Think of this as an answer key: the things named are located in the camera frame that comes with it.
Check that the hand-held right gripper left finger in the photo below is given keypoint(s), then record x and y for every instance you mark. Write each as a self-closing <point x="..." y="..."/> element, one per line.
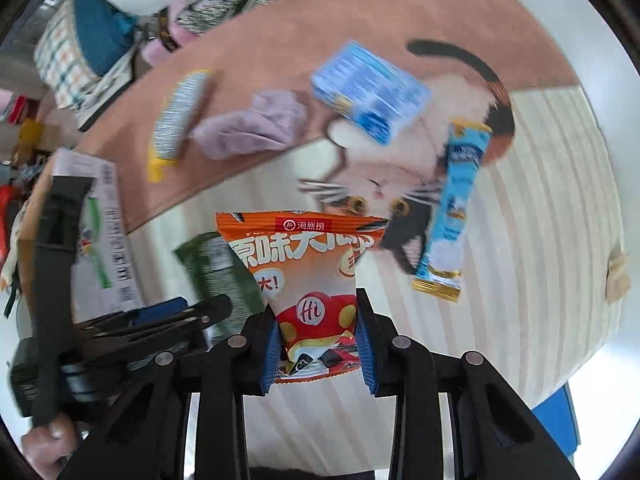
<point x="271" y="355"/>

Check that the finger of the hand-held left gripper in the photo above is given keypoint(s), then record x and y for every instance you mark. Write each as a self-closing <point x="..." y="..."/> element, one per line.
<point x="200" y="312"/>
<point x="160" y="309"/>

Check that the grey and yellow packet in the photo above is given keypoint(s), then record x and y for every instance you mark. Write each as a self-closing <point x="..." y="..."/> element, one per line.
<point x="175" y="115"/>

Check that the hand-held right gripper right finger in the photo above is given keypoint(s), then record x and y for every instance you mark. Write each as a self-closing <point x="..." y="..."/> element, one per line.
<point x="368" y="357"/>

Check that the tan paper scrap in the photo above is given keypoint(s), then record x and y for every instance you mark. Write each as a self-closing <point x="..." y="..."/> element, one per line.
<point x="617" y="275"/>

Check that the plaid storage bag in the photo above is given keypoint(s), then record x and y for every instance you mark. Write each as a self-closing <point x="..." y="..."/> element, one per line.
<point x="75" y="60"/>

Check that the green snack packet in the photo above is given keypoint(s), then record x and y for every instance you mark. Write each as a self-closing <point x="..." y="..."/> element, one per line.
<point x="220" y="275"/>

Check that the light blue carton box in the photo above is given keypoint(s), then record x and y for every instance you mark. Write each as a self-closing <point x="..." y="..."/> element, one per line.
<point x="372" y="90"/>

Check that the cat print mat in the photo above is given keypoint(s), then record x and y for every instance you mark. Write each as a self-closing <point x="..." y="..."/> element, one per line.
<point x="525" y="210"/>

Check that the pink soft item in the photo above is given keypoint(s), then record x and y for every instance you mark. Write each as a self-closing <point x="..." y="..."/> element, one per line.
<point x="167" y="35"/>

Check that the person's left hand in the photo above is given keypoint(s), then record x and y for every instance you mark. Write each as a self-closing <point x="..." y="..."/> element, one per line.
<point x="47" y="447"/>

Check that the orange snack packet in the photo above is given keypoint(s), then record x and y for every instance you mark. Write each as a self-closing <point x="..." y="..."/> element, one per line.
<point x="300" y="270"/>

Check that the mauve cloth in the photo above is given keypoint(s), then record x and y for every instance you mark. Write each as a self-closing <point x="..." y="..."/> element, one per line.
<point x="255" y="125"/>

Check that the white box with green print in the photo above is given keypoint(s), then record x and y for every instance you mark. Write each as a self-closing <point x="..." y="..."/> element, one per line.
<point x="107" y="240"/>

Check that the blue flat object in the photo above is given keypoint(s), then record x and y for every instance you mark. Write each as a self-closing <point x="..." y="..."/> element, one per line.
<point x="557" y="422"/>

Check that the blue stick snack packet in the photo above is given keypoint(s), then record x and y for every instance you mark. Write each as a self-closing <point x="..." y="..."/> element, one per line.
<point x="452" y="205"/>

